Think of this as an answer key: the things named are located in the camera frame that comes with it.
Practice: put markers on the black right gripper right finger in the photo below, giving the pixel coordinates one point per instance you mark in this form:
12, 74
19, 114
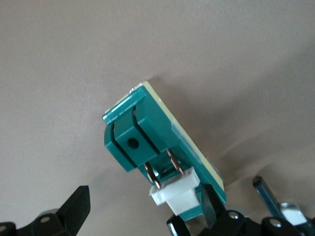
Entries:
221, 223

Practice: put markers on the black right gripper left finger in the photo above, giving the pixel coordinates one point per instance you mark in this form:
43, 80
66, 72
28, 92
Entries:
69, 216

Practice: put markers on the dark blue metal rod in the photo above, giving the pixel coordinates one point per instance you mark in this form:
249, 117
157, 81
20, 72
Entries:
264, 191

